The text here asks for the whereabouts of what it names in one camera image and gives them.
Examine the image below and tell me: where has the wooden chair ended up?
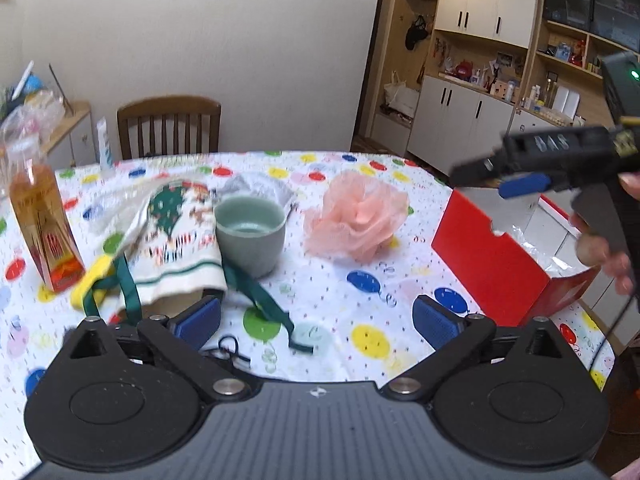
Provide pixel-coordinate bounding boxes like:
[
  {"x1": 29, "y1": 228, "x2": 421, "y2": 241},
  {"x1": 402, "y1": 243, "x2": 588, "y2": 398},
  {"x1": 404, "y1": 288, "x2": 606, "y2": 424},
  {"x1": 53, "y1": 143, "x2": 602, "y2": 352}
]
[{"x1": 116, "y1": 96, "x2": 222, "y2": 161}]

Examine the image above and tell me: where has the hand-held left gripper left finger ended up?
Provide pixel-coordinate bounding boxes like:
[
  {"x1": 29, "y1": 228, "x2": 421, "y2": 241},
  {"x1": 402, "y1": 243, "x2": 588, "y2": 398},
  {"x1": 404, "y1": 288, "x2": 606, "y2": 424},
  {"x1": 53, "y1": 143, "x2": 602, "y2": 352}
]
[{"x1": 64, "y1": 296, "x2": 248, "y2": 403}]

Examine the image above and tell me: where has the white and wood cabinet unit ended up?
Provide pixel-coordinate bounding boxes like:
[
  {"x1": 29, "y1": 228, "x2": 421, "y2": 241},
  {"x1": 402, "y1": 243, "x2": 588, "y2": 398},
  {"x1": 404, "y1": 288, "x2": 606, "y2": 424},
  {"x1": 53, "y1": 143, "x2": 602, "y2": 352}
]
[{"x1": 372, "y1": 0, "x2": 640, "y2": 346}]

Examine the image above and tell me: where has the wooden side cabinet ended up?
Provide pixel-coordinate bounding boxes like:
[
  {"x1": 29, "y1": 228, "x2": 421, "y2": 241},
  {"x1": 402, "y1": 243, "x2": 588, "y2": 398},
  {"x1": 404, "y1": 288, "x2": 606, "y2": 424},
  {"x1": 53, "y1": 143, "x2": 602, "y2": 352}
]
[{"x1": 0, "y1": 100, "x2": 98, "y2": 168}]

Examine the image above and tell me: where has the green ceramic cup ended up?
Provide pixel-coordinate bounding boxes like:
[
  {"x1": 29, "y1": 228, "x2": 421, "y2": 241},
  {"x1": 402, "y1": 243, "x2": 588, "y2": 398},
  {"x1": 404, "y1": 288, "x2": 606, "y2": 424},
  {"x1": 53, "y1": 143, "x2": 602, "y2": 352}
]
[{"x1": 214, "y1": 196, "x2": 287, "y2": 278}]

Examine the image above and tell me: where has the pink mesh bath pouf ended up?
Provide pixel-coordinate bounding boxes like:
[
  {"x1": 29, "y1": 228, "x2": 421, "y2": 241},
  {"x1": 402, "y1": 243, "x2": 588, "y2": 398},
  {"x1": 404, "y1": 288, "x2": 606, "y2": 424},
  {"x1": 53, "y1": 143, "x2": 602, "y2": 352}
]
[{"x1": 302, "y1": 170, "x2": 411, "y2": 262}]

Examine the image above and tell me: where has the pile of plastic bags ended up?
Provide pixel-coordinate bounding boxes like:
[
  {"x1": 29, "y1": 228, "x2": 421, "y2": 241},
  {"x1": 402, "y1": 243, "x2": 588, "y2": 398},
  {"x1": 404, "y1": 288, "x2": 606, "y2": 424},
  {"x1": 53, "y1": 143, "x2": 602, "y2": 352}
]
[{"x1": 0, "y1": 60, "x2": 68, "y2": 136}]

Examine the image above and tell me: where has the orange liquid bottle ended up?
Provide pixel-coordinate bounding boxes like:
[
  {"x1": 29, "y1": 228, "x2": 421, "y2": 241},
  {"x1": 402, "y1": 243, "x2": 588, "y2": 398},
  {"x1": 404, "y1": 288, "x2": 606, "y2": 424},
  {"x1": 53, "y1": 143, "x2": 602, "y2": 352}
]
[{"x1": 2, "y1": 127, "x2": 86, "y2": 293}]

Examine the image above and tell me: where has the white tube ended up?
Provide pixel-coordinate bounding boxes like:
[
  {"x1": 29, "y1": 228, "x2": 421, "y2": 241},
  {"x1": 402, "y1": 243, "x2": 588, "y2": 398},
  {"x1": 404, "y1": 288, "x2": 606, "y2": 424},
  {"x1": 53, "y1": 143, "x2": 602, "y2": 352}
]
[{"x1": 96, "y1": 117, "x2": 115, "y2": 168}]

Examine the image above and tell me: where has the black cable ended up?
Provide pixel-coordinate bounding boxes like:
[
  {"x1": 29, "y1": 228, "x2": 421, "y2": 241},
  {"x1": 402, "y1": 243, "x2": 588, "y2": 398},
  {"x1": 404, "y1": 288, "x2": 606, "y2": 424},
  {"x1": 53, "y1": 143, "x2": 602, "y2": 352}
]
[{"x1": 589, "y1": 280, "x2": 640, "y2": 391}]

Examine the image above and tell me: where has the christmas print cloth bag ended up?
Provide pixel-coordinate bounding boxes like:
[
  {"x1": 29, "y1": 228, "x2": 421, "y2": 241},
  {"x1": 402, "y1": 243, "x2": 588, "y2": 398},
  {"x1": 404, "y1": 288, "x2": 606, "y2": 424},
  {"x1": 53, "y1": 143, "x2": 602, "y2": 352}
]
[{"x1": 82, "y1": 180, "x2": 296, "y2": 351}]

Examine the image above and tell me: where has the yellow plastic object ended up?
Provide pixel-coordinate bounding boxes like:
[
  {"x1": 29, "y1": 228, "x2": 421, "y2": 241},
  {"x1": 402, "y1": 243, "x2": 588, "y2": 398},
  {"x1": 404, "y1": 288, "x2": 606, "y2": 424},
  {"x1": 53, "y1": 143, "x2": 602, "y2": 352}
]
[{"x1": 70, "y1": 255, "x2": 117, "y2": 310}]

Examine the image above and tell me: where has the black cord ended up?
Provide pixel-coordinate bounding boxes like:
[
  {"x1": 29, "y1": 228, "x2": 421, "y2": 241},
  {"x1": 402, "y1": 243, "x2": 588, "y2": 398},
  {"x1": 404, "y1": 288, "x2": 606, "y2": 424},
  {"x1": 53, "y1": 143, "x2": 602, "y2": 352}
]
[{"x1": 202, "y1": 335, "x2": 251, "y2": 372}]

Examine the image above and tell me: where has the clear plastic wrap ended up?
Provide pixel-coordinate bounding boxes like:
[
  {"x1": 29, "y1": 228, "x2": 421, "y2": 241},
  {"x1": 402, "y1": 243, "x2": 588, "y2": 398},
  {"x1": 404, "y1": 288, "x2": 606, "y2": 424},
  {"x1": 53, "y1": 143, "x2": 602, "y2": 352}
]
[{"x1": 505, "y1": 225, "x2": 583, "y2": 278}]

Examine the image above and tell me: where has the person's right hand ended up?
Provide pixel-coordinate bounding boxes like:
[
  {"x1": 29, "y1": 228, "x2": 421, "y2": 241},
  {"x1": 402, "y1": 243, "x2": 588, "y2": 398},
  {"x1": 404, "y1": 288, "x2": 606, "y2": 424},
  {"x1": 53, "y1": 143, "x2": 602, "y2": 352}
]
[{"x1": 570, "y1": 172, "x2": 640, "y2": 306}]

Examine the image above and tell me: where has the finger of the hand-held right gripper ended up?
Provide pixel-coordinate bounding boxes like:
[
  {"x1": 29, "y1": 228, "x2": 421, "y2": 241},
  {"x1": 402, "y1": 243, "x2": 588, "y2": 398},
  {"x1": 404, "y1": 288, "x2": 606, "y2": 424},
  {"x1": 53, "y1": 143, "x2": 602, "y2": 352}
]
[
  {"x1": 498, "y1": 173, "x2": 549, "y2": 199},
  {"x1": 449, "y1": 151, "x2": 507, "y2": 187}
]

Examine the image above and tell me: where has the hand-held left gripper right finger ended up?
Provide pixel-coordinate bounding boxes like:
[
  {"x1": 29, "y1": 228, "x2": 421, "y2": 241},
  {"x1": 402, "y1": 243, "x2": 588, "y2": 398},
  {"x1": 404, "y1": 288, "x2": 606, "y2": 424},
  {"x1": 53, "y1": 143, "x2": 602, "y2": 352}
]
[{"x1": 382, "y1": 295, "x2": 573, "y2": 403}]

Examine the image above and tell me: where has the white printed plastic packet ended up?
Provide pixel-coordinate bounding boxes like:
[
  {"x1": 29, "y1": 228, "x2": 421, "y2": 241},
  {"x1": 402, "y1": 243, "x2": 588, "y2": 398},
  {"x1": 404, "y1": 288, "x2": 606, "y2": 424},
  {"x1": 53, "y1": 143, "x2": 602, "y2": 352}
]
[{"x1": 217, "y1": 172, "x2": 299, "y2": 211}]

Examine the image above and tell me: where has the red cardboard box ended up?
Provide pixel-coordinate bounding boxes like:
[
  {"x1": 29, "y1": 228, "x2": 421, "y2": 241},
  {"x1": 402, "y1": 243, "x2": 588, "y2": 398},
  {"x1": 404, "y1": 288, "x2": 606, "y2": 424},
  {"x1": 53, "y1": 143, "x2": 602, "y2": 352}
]
[{"x1": 431, "y1": 187, "x2": 601, "y2": 328}]

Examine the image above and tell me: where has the balloon print tablecloth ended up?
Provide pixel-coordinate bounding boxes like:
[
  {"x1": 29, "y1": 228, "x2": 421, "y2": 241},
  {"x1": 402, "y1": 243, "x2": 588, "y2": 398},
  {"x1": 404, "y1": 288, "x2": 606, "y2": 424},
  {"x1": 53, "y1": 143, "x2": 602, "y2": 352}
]
[{"x1": 0, "y1": 149, "x2": 618, "y2": 480}]

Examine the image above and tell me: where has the white tote bag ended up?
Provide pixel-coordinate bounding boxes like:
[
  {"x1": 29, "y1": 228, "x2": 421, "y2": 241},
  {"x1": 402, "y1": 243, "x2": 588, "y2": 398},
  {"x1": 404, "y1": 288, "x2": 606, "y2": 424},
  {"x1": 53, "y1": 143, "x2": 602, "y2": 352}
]
[{"x1": 382, "y1": 71, "x2": 420, "y2": 121}]

